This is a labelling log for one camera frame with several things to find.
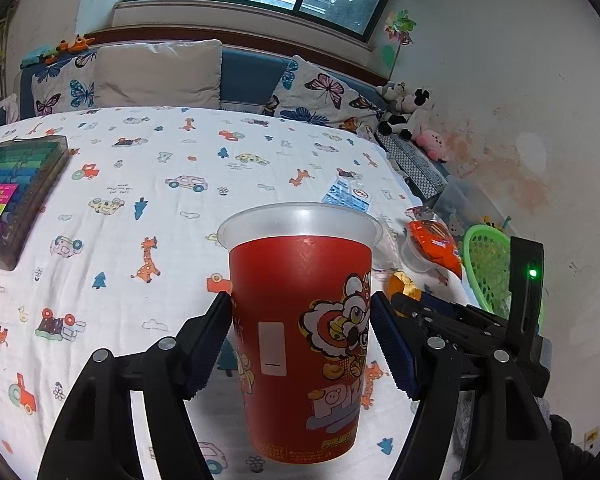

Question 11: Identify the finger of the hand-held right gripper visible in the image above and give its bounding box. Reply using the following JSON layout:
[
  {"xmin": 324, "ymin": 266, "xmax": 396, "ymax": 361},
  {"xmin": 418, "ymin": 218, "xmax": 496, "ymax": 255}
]
[
  {"xmin": 417, "ymin": 290, "xmax": 512, "ymax": 334},
  {"xmin": 390, "ymin": 294, "xmax": 432, "ymax": 319}
]

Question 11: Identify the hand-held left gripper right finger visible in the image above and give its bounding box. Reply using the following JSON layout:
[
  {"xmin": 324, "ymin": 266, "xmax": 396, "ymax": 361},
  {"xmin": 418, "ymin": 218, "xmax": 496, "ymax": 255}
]
[{"xmin": 370, "ymin": 291, "xmax": 566, "ymax": 480}]

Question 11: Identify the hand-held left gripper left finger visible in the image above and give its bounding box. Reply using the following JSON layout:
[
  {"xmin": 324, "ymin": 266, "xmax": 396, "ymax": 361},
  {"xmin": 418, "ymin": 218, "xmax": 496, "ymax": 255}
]
[{"xmin": 37, "ymin": 290, "xmax": 233, "ymax": 480}]

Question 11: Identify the yellow wrapper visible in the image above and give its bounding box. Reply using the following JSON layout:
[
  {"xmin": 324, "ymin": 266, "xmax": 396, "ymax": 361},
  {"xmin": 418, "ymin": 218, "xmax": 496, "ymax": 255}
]
[{"xmin": 386, "ymin": 271, "xmax": 421, "ymax": 306}]

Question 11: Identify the green plastic mesh basket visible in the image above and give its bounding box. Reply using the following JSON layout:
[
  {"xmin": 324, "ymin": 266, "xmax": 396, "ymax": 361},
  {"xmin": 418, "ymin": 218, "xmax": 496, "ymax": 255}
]
[{"xmin": 461, "ymin": 223, "xmax": 546, "ymax": 321}]

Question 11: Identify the red cartoon print cup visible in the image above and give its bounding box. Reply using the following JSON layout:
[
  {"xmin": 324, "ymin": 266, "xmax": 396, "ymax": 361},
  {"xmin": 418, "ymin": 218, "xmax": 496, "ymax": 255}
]
[{"xmin": 216, "ymin": 202, "xmax": 384, "ymax": 463}]

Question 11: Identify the person's right forearm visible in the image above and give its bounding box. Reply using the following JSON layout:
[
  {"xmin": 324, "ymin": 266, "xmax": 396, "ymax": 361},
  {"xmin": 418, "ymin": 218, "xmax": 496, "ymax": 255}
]
[{"xmin": 535, "ymin": 395, "xmax": 596, "ymax": 480}]

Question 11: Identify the clear plastic cup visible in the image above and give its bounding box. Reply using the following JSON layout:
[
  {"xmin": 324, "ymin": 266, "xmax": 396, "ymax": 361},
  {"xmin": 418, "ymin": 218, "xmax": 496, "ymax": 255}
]
[{"xmin": 400, "ymin": 237, "xmax": 433, "ymax": 273}]

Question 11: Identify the orange snack packet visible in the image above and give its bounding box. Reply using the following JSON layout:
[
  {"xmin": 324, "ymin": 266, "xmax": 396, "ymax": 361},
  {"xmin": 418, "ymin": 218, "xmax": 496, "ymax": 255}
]
[{"xmin": 407, "ymin": 220, "xmax": 465, "ymax": 281}]

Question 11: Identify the clear plastic storage bin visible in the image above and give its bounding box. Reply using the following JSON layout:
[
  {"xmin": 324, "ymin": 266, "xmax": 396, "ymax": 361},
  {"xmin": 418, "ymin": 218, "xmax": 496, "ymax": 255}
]
[{"xmin": 430, "ymin": 180, "xmax": 511, "ymax": 241}]

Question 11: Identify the blue white tissue packet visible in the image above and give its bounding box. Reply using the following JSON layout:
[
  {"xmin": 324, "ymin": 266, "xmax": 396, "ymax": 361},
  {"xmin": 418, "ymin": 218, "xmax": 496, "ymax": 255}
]
[{"xmin": 320, "ymin": 178, "xmax": 373, "ymax": 212}]

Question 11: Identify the grey patterned cushion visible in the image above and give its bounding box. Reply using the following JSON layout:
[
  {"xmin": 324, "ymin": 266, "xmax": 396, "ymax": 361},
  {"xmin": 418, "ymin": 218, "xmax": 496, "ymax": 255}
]
[{"xmin": 380, "ymin": 132, "xmax": 451, "ymax": 201}]

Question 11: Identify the white cartoon printed blanket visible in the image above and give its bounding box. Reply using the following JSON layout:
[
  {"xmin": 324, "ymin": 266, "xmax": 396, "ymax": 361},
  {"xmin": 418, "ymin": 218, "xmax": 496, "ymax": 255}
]
[{"xmin": 0, "ymin": 106, "xmax": 481, "ymax": 480}]

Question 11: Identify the pink plush toy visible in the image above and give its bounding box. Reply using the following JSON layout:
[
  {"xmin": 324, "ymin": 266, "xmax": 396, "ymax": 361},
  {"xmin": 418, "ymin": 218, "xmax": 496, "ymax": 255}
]
[{"xmin": 412, "ymin": 129, "xmax": 451, "ymax": 163}]

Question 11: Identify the black white cow plush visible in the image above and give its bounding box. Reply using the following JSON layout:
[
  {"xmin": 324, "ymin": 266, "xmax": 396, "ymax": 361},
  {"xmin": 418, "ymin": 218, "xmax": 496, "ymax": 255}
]
[{"xmin": 377, "ymin": 112, "xmax": 422, "ymax": 141}]

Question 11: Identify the black eared mouse plush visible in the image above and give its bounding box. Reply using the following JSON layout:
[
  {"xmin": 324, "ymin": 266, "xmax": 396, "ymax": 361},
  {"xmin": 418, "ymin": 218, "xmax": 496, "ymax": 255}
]
[{"xmin": 397, "ymin": 87, "xmax": 436, "ymax": 117}]

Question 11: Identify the grey white cow plush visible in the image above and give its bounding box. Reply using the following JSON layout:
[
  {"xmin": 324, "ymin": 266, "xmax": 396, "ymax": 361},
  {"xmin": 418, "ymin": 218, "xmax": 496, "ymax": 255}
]
[{"xmin": 375, "ymin": 81, "xmax": 406, "ymax": 107}]

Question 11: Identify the large butterfly print pillow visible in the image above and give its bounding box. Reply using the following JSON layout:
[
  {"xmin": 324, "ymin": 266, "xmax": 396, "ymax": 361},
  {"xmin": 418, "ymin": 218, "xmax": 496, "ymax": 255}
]
[{"xmin": 265, "ymin": 56, "xmax": 396, "ymax": 133}]

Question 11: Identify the box of coloured markers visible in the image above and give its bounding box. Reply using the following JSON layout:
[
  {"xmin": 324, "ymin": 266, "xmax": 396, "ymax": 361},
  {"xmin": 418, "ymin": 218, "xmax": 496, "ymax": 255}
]
[{"xmin": 0, "ymin": 135, "xmax": 71, "ymax": 269}]

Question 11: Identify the beige pillow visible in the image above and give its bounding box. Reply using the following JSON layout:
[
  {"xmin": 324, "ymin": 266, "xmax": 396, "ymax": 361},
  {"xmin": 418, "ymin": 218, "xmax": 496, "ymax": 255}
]
[{"xmin": 92, "ymin": 40, "xmax": 224, "ymax": 110}]

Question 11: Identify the blue daybed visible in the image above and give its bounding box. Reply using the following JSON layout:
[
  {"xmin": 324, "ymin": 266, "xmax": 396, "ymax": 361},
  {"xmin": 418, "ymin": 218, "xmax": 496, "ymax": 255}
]
[{"xmin": 219, "ymin": 44, "xmax": 295, "ymax": 108}]

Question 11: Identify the green pink pinwheel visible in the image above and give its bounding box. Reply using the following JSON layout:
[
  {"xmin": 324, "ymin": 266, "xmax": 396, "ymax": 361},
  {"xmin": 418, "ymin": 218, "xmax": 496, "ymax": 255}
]
[{"xmin": 382, "ymin": 9, "xmax": 417, "ymax": 68}]

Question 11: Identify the small butterfly print pillow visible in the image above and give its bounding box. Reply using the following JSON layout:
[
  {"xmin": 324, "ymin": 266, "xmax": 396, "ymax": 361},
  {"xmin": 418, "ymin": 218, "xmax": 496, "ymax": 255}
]
[{"xmin": 30, "ymin": 50, "xmax": 98, "ymax": 116}]

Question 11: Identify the orange toy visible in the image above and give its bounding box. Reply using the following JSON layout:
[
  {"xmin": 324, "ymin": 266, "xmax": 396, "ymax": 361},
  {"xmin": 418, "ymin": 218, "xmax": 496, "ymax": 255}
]
[{"xmin": 57, "ymin": 34, "xmax": 93, "ymax": 54}]

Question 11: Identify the teal toy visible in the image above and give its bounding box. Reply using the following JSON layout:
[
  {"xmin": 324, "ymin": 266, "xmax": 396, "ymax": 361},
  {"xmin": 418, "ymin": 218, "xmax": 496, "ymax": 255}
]
[{"xmin": 22, "ymin": 45, "xmax": 61, "ymax": 67}]

